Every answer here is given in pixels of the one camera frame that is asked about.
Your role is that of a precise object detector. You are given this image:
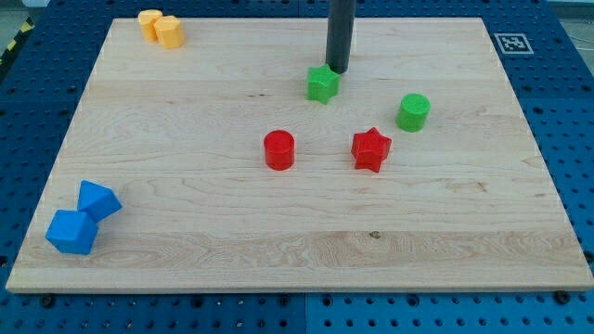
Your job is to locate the red cylinder block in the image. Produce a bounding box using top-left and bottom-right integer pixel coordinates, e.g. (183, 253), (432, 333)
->
(264, 130), (295, 171)

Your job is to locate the red star block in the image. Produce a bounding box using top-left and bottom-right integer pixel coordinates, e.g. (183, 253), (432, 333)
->
(351, 127), (392, 173)

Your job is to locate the green star block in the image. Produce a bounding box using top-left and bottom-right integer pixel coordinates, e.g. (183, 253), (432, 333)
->
(306, 64), (341, 105)

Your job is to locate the light wooden board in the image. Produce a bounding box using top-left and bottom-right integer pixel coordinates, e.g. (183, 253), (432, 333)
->
(6, 18), (593, 294)

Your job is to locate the green cylinder block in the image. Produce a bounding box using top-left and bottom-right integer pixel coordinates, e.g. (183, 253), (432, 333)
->
(395, 94), (431, 133)

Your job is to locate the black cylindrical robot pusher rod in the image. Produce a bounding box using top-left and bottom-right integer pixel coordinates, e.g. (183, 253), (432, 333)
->
(326, 0), (355, 74)

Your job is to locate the yellow hexagon block front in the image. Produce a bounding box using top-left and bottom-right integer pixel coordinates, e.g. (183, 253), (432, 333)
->
(153, 16), (185, 48)

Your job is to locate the blue triangular prism block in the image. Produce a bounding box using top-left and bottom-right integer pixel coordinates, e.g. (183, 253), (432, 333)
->
(77, 180), (122, 223)

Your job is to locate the yellow block rear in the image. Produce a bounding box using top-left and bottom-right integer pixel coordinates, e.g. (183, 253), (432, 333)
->
(137, 9), (162, 43)

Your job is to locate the blue cube block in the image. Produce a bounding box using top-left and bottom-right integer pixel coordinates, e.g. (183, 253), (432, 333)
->
(45, 210), (98, 255)

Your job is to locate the white fiducial marker tag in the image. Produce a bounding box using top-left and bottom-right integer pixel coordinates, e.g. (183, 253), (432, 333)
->
(494, 32), (534, 55)

